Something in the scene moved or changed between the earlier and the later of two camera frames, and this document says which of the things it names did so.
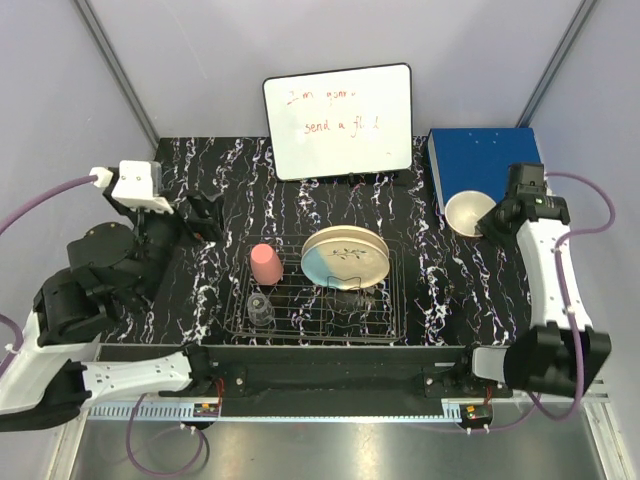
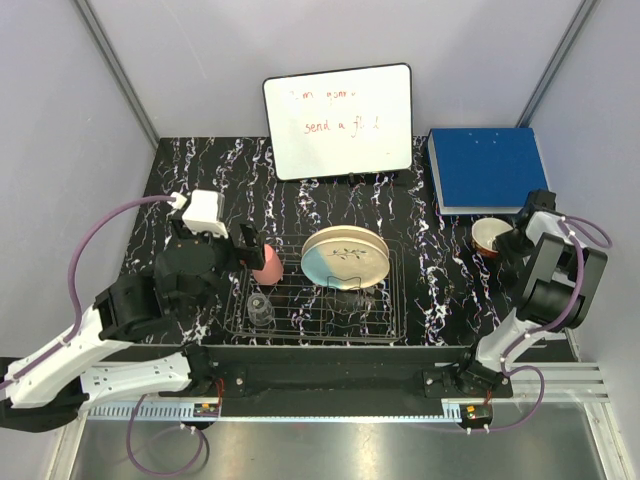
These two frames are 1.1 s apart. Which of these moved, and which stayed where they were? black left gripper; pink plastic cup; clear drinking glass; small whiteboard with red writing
Moved: black left gripper
Stayed: small whiteboard with red writing; pink plastic cup; clear drinking glass
